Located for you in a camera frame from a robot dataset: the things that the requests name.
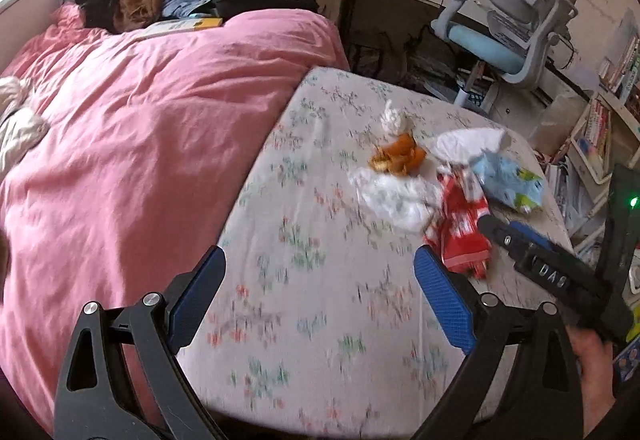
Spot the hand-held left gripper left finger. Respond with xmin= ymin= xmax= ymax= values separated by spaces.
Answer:
xmin=52 ymin=245 xmax=228 ymax=440

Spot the white printed plastic bag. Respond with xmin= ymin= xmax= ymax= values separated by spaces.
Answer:
xmin=348 ymin=166 xmax=443 ymax=233

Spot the white crumpled cloth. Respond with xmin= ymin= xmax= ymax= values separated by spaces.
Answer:
xmin=0 ymin=77 xmax=51 ymax=176

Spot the person's right hand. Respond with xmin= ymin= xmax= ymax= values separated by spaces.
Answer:
xmin=569 ymin=324 xmax=618 ymax=436

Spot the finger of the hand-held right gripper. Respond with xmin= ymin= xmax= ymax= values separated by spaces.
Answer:
xmin=510 ymin=220 xmax=576 ymax=257
xmin=477 ymin=214 xmax=608 ymax=316

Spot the white book rack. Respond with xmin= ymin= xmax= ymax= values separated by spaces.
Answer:
xmin=545 ymin=15 xmax=640 ymax=271

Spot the brown garment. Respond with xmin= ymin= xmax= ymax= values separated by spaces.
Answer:
xmin=114 ymin=0 xmax=165 ymax=32

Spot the row of books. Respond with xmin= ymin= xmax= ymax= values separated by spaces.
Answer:
xmin=582 ymin=97 xmax=613 ymax=161
xmin=600 ymin=27 xmax=640 ymax=96

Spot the yellow book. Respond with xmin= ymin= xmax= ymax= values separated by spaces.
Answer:
xmin=132 ymin=17 xmax=223 ymax=40

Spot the yellowish orange peel piece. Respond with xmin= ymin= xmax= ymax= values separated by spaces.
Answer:
xmin=369 ymin=151 xmax=401 ymax=175

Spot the pink blanket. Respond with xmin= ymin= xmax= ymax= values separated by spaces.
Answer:
xmin=0 ymin=2 xmax=351 ymax=436

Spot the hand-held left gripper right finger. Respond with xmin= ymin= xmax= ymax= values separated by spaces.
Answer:
xmin=413 ymin=244 xmax=586 ymax=440

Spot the black bag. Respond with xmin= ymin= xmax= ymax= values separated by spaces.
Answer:
xmin=350 ymin=32 xmax=408 ymax=81

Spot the translucent plastic bag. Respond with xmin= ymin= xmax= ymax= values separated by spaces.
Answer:
xmin=530 ymin=90 xmax=588 ymax=156

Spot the small white tissue ball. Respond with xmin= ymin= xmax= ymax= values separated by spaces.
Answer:
xmin=380 ymin=101 xmax=411 ymax=136

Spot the floral tablecloth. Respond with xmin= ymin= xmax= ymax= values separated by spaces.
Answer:
xmin=175 ymin=65 xmax=576 ymax=440

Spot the red snack packet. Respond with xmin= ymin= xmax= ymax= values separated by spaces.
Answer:
xmin=424 ymin=167 xmax=493 ymax=278

